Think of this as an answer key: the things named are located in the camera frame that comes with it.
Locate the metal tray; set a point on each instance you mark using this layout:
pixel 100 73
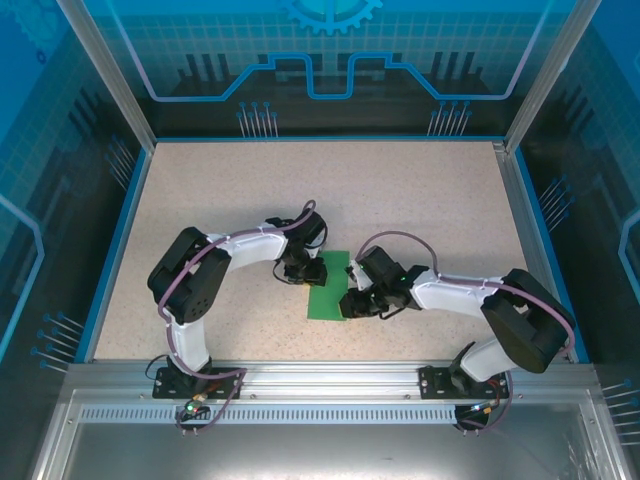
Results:
pixel 320 450

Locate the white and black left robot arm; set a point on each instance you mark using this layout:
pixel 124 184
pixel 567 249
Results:
pixel 250 250

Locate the green square paper sheet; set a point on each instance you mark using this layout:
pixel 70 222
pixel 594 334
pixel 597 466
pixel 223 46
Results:
pixel 330 300

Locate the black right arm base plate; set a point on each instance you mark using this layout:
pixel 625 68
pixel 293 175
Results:
pixel 432 382

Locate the aluminium side rail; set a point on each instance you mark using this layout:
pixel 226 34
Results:
pixel 518 210

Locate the blue table edge strip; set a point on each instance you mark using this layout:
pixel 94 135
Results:
pixel 118 250

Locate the aluminium mounting rail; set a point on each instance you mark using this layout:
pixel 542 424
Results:
pixel 330 380

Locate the aluminium frame post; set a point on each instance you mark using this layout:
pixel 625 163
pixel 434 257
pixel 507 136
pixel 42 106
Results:
pixel 110 75
pixel 550 75

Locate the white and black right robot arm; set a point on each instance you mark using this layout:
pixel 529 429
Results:
pixel 450 295

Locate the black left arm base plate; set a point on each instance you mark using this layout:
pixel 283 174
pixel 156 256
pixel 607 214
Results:
pixel 167 387

